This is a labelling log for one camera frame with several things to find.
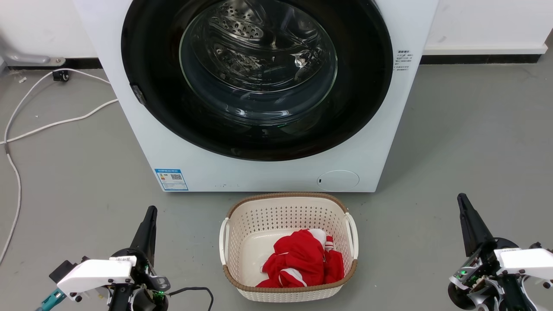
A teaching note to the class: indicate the white front-load washing machine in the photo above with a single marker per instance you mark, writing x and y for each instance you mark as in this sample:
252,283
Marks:
194,172

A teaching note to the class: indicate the blue energy label sticker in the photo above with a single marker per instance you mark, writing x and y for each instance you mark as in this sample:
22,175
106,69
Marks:
171,179

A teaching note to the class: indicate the black round glass washer door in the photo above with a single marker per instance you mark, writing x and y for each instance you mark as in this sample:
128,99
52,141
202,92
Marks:
367,86

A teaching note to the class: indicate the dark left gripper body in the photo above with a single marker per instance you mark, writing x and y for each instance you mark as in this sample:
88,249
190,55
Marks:
142,285

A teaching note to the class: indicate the small printed text label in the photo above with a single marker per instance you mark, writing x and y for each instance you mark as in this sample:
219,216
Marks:
403,60

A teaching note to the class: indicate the grey metal floor bracket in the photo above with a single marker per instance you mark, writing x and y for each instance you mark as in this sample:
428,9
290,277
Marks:
26,58

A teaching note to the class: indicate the small black floor clamp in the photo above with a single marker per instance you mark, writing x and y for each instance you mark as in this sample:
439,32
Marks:
61,76

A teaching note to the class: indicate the perforated steel washer drum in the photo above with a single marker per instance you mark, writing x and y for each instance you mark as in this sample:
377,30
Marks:
242,28

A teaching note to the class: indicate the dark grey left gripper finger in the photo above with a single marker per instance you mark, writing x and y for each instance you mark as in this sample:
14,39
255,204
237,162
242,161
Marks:
142,237
153,233

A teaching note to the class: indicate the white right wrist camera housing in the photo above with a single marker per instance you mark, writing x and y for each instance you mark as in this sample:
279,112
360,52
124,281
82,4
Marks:
527,261

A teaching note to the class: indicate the round white filter cover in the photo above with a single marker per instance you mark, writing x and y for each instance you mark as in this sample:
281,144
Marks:
339,180

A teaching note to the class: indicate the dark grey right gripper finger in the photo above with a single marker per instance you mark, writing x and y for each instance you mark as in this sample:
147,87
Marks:
465,233
479,235

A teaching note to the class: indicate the red and white garment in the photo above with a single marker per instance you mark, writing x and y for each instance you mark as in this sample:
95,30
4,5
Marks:
298,259

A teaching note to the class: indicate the cream perforated laundry basket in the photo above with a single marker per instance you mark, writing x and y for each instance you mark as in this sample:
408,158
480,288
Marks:
259,216

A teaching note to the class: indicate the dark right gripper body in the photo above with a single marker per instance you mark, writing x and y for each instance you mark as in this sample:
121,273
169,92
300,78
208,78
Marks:
486,263

